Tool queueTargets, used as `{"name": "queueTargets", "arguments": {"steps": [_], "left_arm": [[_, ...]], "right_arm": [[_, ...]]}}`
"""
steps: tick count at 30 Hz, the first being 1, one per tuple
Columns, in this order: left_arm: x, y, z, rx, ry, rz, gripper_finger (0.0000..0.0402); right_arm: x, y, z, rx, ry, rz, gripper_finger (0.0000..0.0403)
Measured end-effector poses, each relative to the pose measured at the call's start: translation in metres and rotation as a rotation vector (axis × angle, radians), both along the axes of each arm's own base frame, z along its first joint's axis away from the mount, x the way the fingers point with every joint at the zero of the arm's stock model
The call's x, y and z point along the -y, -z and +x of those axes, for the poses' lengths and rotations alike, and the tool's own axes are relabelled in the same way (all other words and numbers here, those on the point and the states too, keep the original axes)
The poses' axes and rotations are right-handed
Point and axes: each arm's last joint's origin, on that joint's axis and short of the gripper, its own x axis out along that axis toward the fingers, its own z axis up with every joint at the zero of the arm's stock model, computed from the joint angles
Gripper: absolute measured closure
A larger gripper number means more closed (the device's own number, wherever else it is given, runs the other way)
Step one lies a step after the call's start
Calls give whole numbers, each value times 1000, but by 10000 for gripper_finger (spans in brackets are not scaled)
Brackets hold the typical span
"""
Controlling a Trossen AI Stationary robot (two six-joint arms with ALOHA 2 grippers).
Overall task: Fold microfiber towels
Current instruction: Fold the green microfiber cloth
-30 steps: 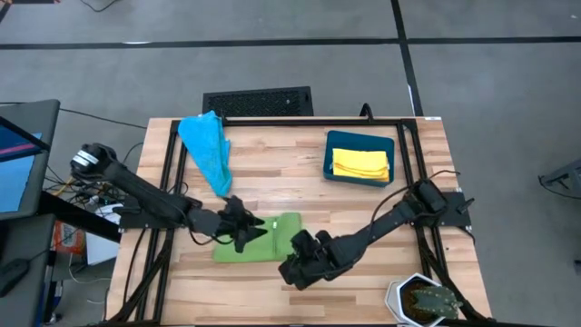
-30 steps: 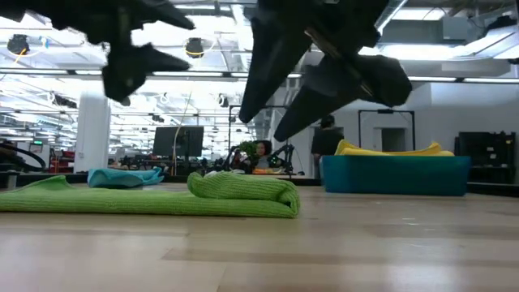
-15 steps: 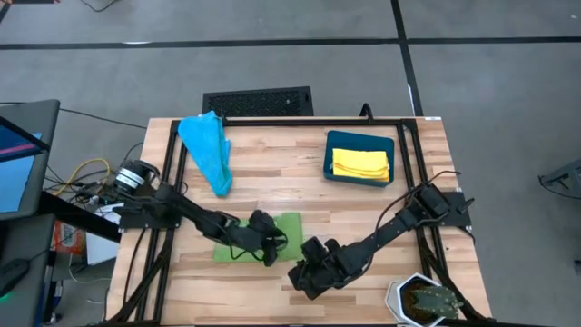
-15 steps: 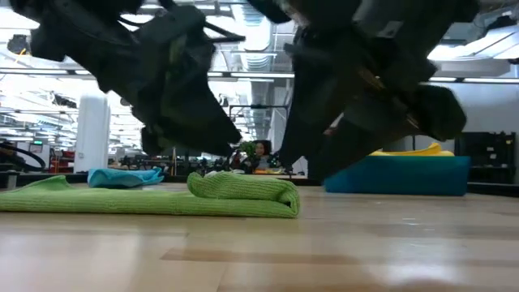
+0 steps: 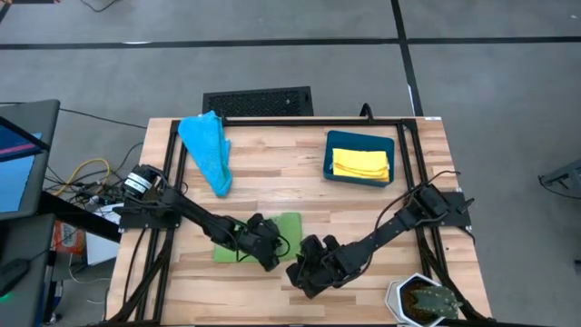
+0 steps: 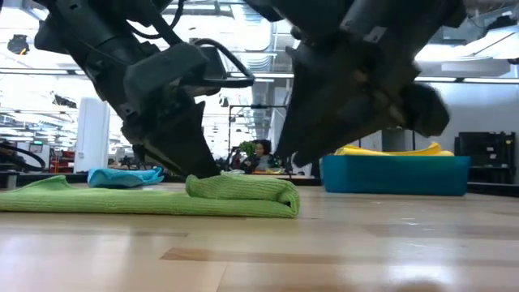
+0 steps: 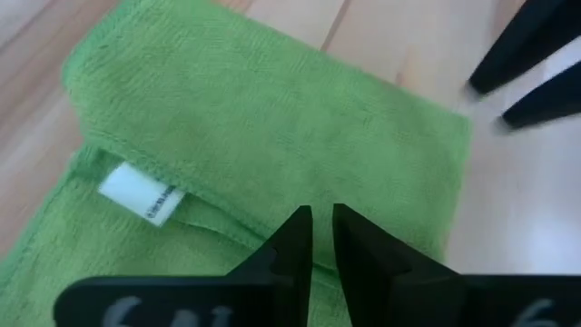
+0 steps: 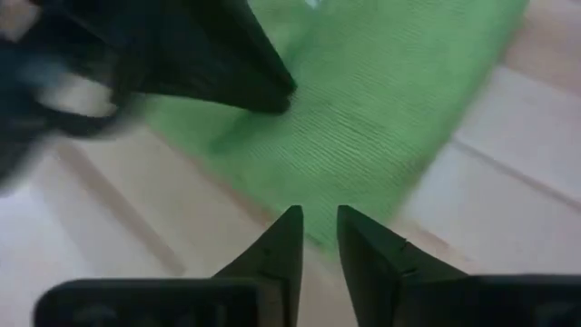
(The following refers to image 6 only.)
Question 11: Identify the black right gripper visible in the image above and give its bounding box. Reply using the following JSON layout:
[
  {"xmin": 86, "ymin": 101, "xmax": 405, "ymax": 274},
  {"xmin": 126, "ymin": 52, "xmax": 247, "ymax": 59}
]
[{"xmin": 275, "ymin": 35, "xmax": 451, "ymax": 168}]

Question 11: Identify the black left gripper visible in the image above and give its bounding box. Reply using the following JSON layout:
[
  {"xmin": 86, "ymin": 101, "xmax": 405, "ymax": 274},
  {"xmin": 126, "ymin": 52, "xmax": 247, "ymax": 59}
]
[{"xmin": 120, "ymin": 42, "xmax": 221, "ymax": 180}]

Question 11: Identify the yellow microfiber towel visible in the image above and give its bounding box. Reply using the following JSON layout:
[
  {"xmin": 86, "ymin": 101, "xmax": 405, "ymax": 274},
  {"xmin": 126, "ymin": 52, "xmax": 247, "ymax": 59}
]
[{"xmin": 334, "ymin": 141, "xmax": 455, "ymax": 157}]

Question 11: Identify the teal plastic bin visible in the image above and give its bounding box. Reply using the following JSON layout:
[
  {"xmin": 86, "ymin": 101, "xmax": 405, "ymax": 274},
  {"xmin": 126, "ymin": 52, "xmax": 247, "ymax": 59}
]
[{"xmin": 319, "ymin": 155, "xmax": 472, "ymax": 197}]

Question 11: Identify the green microfiber towel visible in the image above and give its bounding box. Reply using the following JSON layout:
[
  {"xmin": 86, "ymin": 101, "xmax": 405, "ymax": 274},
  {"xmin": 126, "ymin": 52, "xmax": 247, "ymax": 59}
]
[{"xmin": 0, "ymin": 172, "xmax": 302, "ymax": 219}]

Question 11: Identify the blue microfiber towel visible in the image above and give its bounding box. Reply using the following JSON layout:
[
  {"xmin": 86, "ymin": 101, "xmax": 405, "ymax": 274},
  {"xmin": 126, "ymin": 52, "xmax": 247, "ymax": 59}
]
[{"xmin": 87, "ymin": 166, "xmax": 165, "ymax": 190}]

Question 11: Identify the green potted plant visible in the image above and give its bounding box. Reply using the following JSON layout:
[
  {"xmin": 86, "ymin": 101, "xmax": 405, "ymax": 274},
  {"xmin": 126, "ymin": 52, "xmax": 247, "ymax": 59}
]
[{"xmin": 238, "ymin": 140, "xmax": 257, "ymax": 157}]

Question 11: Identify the person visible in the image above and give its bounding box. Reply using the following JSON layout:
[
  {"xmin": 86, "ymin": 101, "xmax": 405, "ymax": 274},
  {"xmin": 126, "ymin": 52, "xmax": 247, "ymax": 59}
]
[{"xmin": 242, "ymin": 139, "xmax": 283, "ymax": 174}]

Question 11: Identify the brown background table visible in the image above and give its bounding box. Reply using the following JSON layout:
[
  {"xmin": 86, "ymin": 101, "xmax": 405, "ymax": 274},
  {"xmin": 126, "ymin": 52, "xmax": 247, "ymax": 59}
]
[{"xmin": 242, "ymin": 172, "xmax": 321, "ymax": 187}]

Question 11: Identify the long ceiling light bar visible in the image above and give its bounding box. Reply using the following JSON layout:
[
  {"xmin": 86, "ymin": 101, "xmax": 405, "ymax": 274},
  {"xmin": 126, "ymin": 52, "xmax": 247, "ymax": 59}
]
[{"xmin": 0, "ymin": 67, "xmax": 519, "ymax": 85}]

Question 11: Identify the black shelf unit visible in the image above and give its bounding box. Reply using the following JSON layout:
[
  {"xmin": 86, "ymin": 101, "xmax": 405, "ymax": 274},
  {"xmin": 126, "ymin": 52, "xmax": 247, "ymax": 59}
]
[{"xmin": 454, "ymin": 131, "xmax": 517, "ymax": 186}]

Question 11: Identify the dark side desk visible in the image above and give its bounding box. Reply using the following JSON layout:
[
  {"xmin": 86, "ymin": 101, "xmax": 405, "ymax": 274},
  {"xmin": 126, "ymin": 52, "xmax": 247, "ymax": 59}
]
[{"xmin": 0, "ymin": 171, "xmax": 89, "ymax": 190}]

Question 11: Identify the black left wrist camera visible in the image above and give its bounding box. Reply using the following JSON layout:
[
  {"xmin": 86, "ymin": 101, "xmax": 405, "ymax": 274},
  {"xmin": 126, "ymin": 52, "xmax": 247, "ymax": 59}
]
[{"xmin": 190, "ymin": 44, "xmax": 230, "ymax": 97}]

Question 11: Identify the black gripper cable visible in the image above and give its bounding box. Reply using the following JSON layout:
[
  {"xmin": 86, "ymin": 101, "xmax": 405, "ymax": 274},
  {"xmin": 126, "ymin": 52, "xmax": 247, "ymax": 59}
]
[{"xmin": 127, "ymin": 0, "xmax": 256, "ymax": 89}]

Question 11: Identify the black ceiling camera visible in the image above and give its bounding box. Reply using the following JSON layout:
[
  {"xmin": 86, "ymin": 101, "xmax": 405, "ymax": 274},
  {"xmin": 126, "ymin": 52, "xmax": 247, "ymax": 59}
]
[{"xmin": 6, "ymin": 34, "xmax": 31, "ymax": 56}]

